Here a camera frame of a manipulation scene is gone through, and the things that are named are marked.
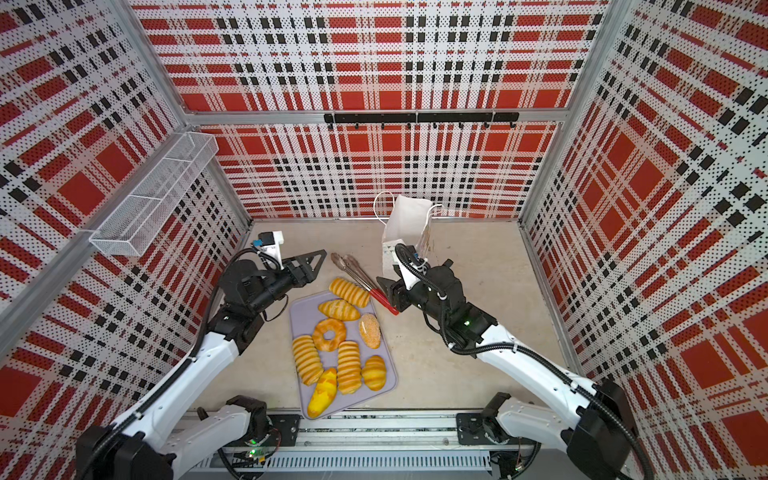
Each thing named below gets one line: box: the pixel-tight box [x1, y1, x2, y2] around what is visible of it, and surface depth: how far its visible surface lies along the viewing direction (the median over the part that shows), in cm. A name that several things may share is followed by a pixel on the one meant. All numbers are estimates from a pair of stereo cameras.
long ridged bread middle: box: [337, 340, 362, 395], surface depth 83 cm
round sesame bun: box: [359, 313, 381, 349], surface depth 88 cm
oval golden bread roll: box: [318, 298, 361, 321], surface depth 93 cm
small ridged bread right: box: [362, 355, 387, 391], surface depth 82 cm
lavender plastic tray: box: [289, 290, 399, 419], surface depth 86 cm
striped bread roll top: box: [328, 278, 371, 308], surface depth 97 cm
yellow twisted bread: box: [307, 367, 338, 419], surface depth 78 cm
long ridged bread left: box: [292, 335, 324, 386], surface depth 84 cm
